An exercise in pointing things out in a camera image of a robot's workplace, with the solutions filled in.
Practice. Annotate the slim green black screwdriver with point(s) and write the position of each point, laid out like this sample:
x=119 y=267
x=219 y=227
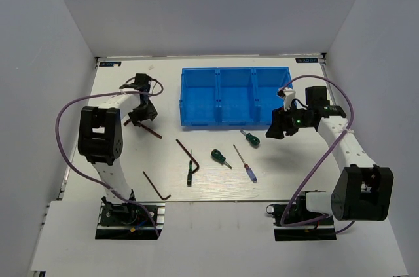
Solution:
x=189 y=175

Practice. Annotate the stubby green screwdriver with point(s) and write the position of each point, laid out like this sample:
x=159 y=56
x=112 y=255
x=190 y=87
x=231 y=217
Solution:
x=252 y=140
x=218 y=157

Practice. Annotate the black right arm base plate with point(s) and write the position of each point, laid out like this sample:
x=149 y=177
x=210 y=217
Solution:
x=320 y=230

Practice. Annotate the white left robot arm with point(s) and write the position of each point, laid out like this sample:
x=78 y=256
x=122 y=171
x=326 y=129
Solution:
x=100 y=134

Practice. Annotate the dark corner label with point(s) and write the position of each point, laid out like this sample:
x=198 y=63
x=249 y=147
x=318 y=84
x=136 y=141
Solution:
x=110 y=64
x=306 y=60

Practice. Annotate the dark left corner label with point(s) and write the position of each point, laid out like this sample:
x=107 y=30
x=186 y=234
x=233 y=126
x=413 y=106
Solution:
x=110 y=64

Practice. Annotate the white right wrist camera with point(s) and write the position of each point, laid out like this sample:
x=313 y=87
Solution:
x=287 y=94

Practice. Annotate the dark right corner label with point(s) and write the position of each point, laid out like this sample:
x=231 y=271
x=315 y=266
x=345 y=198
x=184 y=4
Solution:
x=306 y=60

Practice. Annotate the blue three-compartment bin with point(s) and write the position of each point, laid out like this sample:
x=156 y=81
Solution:
x=230 y=96

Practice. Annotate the blue red handle screwdriver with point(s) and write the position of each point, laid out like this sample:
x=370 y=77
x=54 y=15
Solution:
x=248 y=170

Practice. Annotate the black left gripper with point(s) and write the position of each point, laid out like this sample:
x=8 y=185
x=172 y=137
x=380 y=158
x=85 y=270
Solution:
x=150 y=112

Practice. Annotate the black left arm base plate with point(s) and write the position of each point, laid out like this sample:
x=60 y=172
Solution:
x=129 y=222

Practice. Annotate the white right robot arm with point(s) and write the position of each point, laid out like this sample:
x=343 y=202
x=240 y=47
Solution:
x=364 y=188

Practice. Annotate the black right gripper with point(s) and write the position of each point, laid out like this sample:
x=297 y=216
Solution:
x=280 y=123

